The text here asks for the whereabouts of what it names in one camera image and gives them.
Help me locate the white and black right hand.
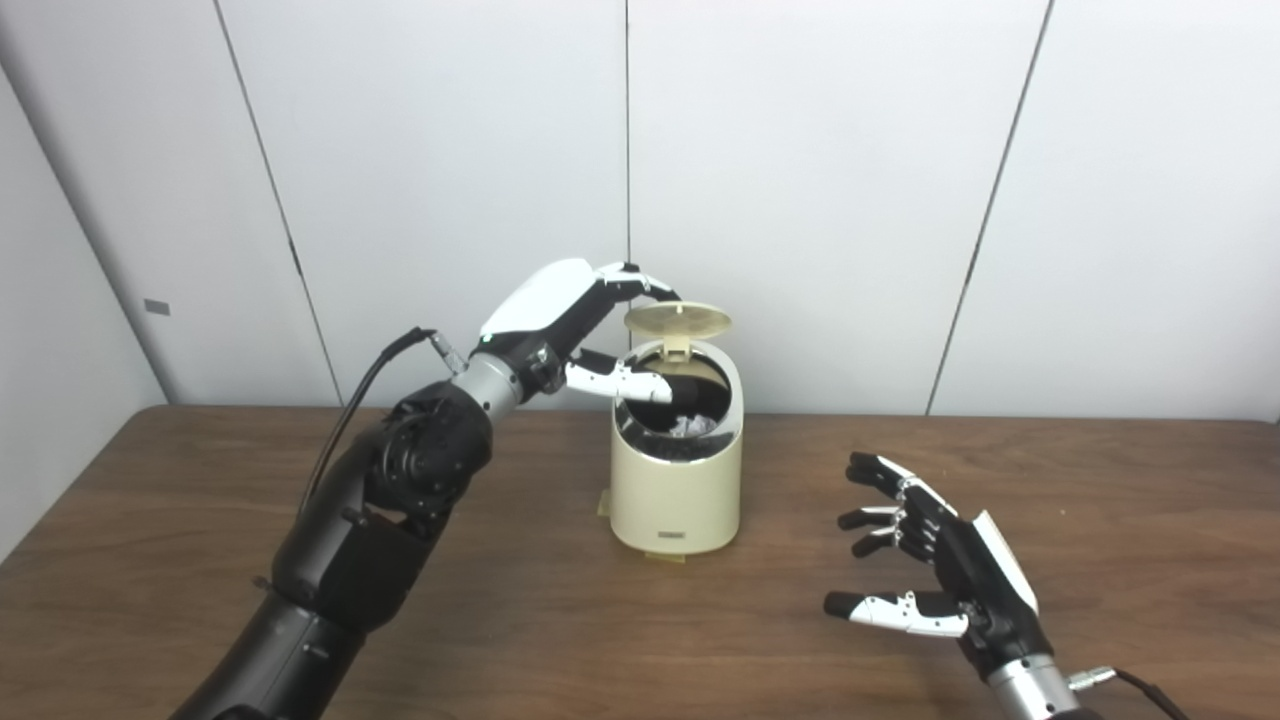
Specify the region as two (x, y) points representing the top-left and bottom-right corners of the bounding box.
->
(823, 452), (1056, 681)

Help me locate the white and black left hand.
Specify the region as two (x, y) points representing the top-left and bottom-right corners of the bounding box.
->
(478, 258), (681, 404)

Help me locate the cream round bin lid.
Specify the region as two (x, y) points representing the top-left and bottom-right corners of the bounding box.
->
(624, 302), (733, 359)

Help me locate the cream-colored bin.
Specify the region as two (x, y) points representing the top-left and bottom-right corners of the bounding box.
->
(610, 338), (745, 557)

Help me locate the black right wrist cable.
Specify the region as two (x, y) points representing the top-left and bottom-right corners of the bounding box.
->
(1068, 665), (1191, 720)

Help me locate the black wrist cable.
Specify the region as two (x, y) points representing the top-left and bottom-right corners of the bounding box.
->
(298, 327), (469, 521)
(1068, 665), (1191, 720)

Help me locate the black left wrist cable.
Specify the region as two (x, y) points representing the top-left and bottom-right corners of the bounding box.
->
(298, 327), (469, 521)

